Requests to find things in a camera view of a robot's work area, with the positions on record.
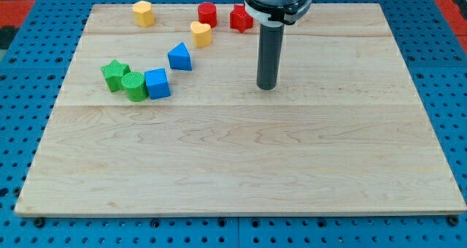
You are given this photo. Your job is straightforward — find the yellow hexagon block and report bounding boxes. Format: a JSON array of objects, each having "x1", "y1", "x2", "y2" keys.
[{"x1": 132, "y1": 1, "x2": 155, "y2": 27}]

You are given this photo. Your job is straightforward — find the light wooden board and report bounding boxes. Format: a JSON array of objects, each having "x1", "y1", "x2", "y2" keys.
[{"x1": 15, "y1": 4, "x2": 466, "y2": 218}]

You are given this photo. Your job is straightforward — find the blue triangle block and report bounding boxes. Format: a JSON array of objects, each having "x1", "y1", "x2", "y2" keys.
[{"x1": 167, "y1": 42, "x2": 193, "y2": 71}]

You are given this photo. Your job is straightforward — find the blue cube block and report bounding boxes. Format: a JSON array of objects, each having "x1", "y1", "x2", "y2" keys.
[{"x1": 144, "y1": 68, "x2": 171, "y2": 100}]

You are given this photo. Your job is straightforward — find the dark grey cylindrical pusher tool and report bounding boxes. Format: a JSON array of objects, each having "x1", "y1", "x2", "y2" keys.
[{"x1": 256, "y1": 25, "x2": 284, "y2": 90}]

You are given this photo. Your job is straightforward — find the yellow heart block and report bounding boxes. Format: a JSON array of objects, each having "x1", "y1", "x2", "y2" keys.
[{"x1": 190, "y1": 21, "x2": 212, "y2": 47}]

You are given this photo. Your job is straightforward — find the red star block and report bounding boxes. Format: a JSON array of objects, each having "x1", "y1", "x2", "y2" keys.
[{"x1": 230, "y1": 4, "x2": 254, "y2": 33}]

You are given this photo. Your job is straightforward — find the green cylinder block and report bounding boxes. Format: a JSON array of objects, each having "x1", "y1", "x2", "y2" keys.
[{"x1": 121, "y1": 71, "x2": 148, "y2": 102}]

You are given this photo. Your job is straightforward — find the red cylinder block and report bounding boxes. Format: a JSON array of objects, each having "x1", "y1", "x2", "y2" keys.
[{"x1": 197, "y1": 2, "x2": 217, "y2": 28}]

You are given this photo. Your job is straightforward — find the green star block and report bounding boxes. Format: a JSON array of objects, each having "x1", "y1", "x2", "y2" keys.
[{"x1": 101, "y1": 59, "x2": 131, "y2": 93}]

